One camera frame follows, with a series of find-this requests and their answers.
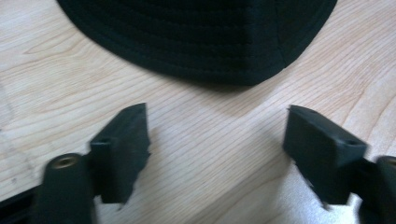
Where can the black fabric hat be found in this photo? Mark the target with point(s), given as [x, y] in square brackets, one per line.
[199, 34]

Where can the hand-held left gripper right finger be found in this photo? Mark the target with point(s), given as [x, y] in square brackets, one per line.
[320, 158]

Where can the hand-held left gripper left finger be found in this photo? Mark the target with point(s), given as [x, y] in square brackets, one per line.
[121, 161]

